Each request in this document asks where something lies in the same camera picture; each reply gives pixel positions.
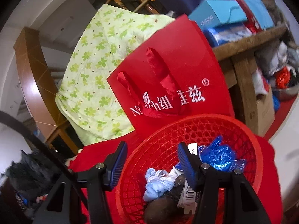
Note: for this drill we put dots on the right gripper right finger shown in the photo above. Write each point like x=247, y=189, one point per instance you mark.
x=191, y=166

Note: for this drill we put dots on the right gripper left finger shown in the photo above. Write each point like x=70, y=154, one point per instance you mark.
x=114, y=166

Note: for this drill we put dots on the blue foil wrapper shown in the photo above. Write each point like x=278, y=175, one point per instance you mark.
x=220, y=156

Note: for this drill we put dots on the light blue mask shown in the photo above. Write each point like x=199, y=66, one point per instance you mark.
x=158, y=182

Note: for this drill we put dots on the grey foil wrapper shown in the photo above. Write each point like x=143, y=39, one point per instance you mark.
x=164, y=209

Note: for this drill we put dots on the red bed blanket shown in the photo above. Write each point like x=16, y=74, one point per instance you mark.
x=269, y=192

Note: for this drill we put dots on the red mesh basket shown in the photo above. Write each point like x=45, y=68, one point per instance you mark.
x=159, y=151

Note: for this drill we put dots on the green clover quilt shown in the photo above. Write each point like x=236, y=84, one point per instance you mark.
x=84, y=96

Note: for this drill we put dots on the black clothes pile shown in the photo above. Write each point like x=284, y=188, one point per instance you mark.
x=31, y=178

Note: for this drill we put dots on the brown cardboard box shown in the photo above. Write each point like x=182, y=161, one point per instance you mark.
x=266, y=113

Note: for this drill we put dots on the red paper gift bag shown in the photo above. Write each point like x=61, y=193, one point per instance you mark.
x=172, y=75

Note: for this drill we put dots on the wooden shelf table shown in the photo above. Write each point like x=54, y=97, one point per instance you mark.
x=238, y=63

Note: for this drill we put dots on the metal bowl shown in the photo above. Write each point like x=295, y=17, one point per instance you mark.
x=287, y=93

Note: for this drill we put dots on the light blue cardboard box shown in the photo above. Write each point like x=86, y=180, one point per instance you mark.
x=215, y=13

